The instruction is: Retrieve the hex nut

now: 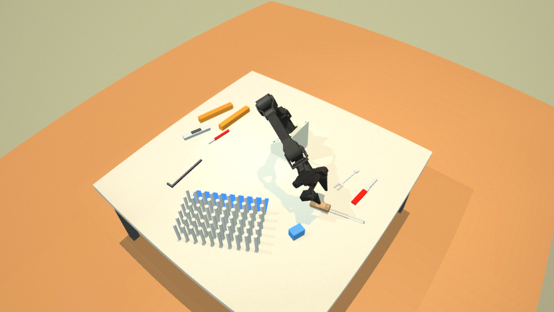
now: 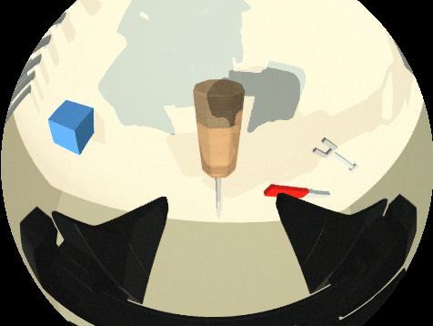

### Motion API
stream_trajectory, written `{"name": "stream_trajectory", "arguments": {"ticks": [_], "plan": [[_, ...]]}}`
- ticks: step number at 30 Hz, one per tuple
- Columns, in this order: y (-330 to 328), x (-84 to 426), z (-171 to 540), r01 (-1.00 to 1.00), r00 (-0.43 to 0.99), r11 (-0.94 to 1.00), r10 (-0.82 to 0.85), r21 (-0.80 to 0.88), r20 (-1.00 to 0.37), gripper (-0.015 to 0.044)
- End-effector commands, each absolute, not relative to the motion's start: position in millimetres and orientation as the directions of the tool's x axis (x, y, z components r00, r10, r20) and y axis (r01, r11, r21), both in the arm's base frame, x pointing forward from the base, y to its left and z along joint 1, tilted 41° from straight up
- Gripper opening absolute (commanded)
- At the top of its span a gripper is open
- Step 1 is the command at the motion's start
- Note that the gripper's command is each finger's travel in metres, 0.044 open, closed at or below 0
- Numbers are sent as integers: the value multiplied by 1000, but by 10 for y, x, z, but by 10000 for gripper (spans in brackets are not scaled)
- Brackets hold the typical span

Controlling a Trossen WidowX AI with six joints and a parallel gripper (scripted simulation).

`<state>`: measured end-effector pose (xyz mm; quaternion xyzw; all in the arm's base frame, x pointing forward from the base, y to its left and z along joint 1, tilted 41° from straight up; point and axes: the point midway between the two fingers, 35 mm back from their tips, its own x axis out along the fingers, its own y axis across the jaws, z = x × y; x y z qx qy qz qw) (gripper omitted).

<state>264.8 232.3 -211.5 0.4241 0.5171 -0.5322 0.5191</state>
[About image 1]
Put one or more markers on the orange rectangular bar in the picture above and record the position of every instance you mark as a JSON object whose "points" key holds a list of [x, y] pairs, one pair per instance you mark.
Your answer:
{"points": [[234, 117], [215, 112]]}

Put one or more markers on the white forked tool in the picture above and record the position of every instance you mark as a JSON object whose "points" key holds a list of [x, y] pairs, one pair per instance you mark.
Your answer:
{"points": [[341, 184]]}

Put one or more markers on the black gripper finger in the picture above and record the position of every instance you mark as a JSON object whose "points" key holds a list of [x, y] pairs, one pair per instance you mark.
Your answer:
{"points": [[317, 199], [324, 182]]}

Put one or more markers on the blue tape strip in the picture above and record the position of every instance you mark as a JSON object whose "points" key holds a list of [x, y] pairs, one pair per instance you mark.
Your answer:
{"points": [[232, 197]]}

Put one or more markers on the blue cube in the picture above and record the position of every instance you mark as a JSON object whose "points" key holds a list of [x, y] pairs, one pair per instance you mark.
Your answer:
{"points": [[296, 231]]}

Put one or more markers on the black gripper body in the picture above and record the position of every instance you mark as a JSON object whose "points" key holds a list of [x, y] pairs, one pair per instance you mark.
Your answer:
{"points": [[319, 172]]}

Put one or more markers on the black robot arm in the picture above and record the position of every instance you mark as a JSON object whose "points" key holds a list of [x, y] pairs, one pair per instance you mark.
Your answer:
{"points": [[279, 118]]}

